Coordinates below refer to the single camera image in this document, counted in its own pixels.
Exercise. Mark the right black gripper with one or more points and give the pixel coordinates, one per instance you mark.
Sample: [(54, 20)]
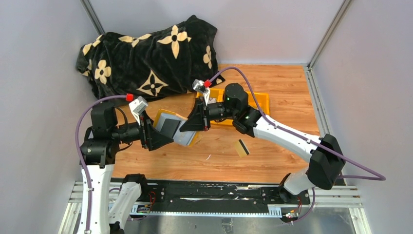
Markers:
[(197, 121)]

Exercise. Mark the gold card black stripe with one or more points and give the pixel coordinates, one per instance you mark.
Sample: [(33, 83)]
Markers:
[(241, 148)]

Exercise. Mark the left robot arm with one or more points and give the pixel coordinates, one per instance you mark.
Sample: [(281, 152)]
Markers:
[(97, 158)]

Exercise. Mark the aluminium frame rail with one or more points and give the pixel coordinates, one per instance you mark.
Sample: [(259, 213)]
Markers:
[(335, 211)]

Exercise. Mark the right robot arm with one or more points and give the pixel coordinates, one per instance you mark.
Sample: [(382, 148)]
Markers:
[(320, 152)]

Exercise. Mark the yellow three-compartment bin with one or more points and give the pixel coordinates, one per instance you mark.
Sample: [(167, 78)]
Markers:
[(216, 95)]

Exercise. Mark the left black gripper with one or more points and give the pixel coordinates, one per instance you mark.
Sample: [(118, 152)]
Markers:
[(147, 131)]

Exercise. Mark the black floral blanket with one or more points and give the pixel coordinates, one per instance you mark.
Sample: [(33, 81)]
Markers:
[(155, 65)]

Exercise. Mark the silver credit card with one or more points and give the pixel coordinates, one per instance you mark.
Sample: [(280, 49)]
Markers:
[(183, 138)]

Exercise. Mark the grey credit card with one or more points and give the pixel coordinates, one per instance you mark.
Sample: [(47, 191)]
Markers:
[(169, 127)]

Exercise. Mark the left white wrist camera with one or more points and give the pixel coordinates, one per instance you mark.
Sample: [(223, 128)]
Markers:
[(137, 107)]

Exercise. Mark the yellow leather card holder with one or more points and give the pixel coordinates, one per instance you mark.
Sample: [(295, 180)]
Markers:
[(162, 114)]

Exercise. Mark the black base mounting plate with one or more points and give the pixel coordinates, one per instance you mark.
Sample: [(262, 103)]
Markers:
[(215, 197)]

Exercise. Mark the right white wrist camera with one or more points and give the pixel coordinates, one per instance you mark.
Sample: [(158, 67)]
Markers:
[(202, 87)]

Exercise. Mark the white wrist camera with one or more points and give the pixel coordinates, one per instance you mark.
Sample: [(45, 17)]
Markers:
[(137, 107), (202, 87)]

